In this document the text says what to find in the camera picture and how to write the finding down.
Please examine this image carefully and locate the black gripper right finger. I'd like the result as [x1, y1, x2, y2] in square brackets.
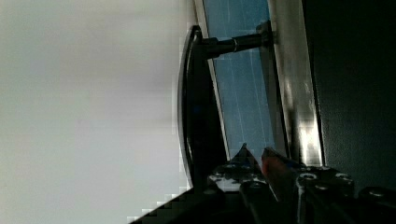
[261, 147, 356, 224]

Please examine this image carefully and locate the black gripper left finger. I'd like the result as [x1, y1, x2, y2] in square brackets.
[207, 143, 266, 191]

